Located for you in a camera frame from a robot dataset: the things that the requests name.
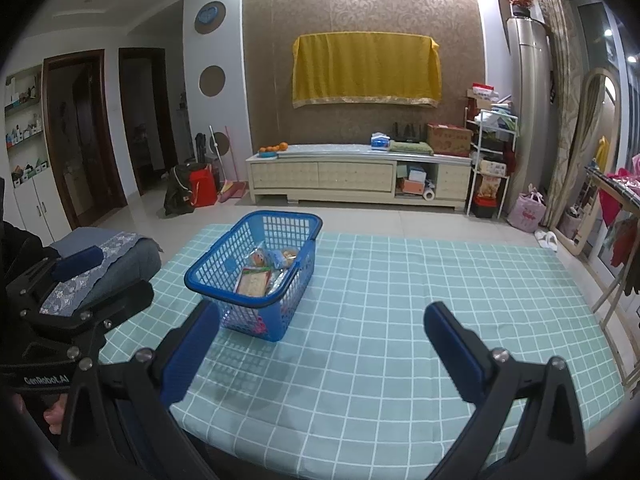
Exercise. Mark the green cushion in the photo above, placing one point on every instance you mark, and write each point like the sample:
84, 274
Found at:
410, 147

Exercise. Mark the brown cardboard box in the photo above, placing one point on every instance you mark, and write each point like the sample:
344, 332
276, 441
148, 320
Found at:
449, 140

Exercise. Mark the standing air conditioner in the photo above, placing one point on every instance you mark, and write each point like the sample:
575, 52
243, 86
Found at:
530, 110

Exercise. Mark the black bag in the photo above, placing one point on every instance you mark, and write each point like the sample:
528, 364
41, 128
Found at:
180, 190

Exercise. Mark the round brown wall disc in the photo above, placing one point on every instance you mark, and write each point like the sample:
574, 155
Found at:
212, 81

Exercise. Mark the plate of oranges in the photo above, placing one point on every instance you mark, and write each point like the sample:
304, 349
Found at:
272, 150

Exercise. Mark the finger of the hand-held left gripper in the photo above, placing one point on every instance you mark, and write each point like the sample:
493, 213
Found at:
77, 262
125, 302

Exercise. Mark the wooden drying rack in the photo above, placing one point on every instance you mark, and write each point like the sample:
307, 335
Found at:
615, 200

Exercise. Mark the blue tissue box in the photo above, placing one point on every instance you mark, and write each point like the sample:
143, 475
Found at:
380, 141

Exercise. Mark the white slippers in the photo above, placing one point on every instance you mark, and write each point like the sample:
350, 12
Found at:
546, 240

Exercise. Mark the patterned beige curtain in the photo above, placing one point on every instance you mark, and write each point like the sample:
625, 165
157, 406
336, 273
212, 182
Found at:
560, 85

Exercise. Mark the yellow cloth cover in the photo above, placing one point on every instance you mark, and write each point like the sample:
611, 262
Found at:
365, 67

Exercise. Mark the blue plastic basket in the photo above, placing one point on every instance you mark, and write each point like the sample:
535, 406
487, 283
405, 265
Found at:
215, 280

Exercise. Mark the black router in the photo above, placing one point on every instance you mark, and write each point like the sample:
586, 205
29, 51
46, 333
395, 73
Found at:
405, 132

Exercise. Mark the green checkered tablecloth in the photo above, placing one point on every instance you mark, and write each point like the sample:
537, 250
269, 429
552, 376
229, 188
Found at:
400, 285

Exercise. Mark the beige tv cabinet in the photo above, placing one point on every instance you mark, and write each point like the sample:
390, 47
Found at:
325, 175

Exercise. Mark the arched floor mirror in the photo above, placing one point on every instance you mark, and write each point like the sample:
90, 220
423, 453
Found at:
595, 160

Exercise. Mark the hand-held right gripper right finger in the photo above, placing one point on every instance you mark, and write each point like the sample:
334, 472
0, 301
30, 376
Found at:
452, 350

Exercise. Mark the red hanging clothes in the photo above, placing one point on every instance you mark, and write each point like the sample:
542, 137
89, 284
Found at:
612, 205

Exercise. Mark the boxes in cabinet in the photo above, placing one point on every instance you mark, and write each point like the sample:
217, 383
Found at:
412, 180

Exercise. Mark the white floor cabinet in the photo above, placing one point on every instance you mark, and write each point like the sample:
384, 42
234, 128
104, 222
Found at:
35, 205

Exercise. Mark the white wall shelf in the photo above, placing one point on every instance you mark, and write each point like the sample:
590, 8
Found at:
25, 120

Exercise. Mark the pink tote bag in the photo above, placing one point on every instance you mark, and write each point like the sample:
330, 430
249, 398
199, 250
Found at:
527, 215

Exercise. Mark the white metal rack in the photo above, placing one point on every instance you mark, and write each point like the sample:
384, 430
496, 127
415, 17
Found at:
492, 160

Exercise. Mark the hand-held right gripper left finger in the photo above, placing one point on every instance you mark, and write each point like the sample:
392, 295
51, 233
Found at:
190, 350

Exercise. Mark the white paper roll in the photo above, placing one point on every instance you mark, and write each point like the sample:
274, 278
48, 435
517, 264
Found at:
428, 194

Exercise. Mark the red bag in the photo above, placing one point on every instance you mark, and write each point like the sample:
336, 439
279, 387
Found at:
202, 190

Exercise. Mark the boxes atop rack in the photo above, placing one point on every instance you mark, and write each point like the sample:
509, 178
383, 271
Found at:
485, 95

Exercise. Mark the person's left hand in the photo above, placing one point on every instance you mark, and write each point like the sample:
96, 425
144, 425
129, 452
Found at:
56, 417

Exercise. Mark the red broom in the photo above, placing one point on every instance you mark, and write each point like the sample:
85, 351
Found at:
234, 187

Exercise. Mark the glass balcony door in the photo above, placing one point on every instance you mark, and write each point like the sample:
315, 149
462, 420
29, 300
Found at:
600, 35

